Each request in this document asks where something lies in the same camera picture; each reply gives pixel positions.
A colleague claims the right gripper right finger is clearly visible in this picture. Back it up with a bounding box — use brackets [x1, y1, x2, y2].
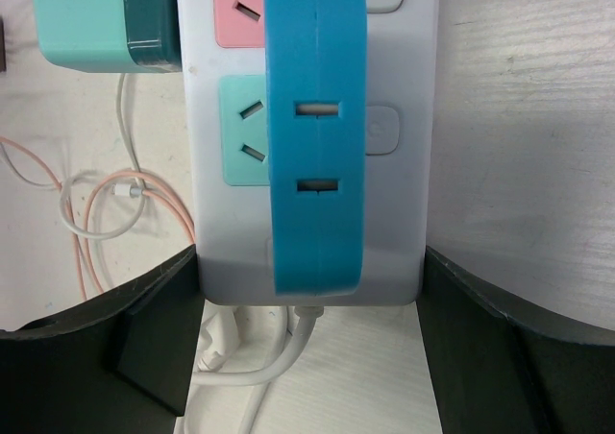
[417, 248, 614, 433]

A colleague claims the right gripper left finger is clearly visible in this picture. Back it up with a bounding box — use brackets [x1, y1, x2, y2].
[1, 247, 202, 433]

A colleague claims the teal charger plug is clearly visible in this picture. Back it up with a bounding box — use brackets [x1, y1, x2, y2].
[33, 0, 182, 73]

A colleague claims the white power strip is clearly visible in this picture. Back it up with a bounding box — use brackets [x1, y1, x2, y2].
[178, 0, 438, 306]

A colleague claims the blue flat plug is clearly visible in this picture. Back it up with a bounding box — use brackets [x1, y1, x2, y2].
[264, 0, 367, 296]

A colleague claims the white usb cable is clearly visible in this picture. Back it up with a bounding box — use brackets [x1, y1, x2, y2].
[0, 71, 148, 241]

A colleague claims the pink usb cable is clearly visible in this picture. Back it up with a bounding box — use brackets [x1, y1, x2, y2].
[0, 135, 198, 301]

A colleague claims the white power strip cord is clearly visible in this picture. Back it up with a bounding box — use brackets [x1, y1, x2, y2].
[182, 303, 328, 434]

